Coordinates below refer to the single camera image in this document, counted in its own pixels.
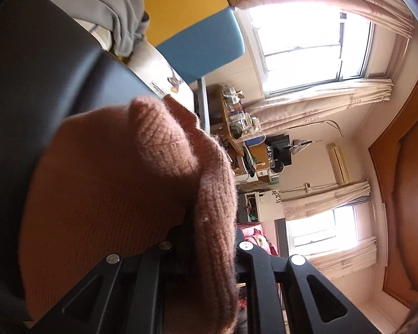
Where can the pink blanket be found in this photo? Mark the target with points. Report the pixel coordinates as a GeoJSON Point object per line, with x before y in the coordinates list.
{"type": "Point", "coordinates": [254, 233]}

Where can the small side window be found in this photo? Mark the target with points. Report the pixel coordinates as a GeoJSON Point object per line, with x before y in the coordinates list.
{"type": "Point", "coordinates": [324, 226]}

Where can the cluster of bottles and boxes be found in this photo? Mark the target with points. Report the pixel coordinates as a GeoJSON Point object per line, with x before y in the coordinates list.
{"type": "Point", "coordinates": [238, 111]}

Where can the pink knit sweater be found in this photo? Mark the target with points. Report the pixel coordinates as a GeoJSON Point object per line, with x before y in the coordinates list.
{"type": "Point", "coordinates": [125, 181]}

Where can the white flower-print cabinet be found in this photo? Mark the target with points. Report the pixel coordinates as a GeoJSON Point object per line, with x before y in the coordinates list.
{"type": "Point", "coordinates": [271, 208]}

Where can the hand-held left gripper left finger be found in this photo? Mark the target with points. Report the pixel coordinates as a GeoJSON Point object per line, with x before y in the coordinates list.
{"type": "Point", "coordinates": [153, 268]}

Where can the wooden side table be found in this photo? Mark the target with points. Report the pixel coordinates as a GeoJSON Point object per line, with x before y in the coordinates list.
{"type": "Point", "coordinates": [226, 125]}

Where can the metal coat stand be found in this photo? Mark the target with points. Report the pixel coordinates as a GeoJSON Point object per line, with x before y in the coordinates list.
{"type": "Point", "coordinates": [329, 121]}

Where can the white printed pillow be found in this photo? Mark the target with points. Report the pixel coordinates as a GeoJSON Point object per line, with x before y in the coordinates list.
{"type": "Point", "coordinates": [149, 62]}

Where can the hanging grey bag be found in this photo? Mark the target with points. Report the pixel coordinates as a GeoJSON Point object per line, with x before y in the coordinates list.
{"type": "Point", "coordinates": [299, 146]}

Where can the black monitor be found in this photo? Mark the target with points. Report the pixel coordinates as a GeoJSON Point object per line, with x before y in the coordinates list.
{"type": "Point", "coordinates": [280, 146]}

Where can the wall air conditioner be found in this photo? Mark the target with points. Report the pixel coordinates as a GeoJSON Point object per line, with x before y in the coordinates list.
{"type": "Point", "coordinates": [339, 163]}

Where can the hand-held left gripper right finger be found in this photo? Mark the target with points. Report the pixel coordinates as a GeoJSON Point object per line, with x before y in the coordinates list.
{"type": "Point", "coordinates": [254, 264]}

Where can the grey yellow blue armchair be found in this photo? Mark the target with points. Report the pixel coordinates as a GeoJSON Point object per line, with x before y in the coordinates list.
{"type": "Point", "coordinates": [202, 41]}

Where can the large sliding window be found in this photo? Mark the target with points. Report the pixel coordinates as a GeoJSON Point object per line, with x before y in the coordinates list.
{"type": "Point", "coordinates": [299, 41]}

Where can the grey garment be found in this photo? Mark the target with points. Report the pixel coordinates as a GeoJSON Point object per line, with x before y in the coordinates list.
{"type": "Point", "coordinates": [108, 3]}

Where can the blue container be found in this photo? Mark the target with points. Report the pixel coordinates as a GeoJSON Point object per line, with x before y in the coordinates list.
{"type": "Point", "coordinates": [256, 141]}

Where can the black desk fan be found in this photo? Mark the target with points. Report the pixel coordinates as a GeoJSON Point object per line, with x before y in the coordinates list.
{"type": "Point", "coordinates": [277, 168]}

